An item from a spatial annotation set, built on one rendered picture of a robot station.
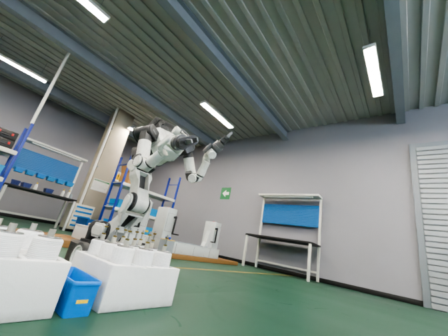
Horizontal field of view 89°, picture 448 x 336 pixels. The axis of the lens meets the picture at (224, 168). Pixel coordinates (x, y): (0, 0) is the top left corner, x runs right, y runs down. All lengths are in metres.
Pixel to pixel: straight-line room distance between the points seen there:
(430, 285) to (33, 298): 5.45
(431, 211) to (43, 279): 5.68
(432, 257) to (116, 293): 5.23
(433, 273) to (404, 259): 0.43
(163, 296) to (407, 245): 5.04
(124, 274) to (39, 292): 0.30
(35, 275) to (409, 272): 5.53
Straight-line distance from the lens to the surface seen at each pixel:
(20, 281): 1.03
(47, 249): 1.05
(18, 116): 9.88
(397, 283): 5.73
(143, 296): 1.27
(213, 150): 1.92
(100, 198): 7.89
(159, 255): 1.33
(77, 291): 1.08
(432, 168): 6.05
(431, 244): 5.68
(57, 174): 7.37
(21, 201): 9.64
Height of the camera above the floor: 0.33
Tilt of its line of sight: 19 degrees up
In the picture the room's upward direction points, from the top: 11 degrees clockwise
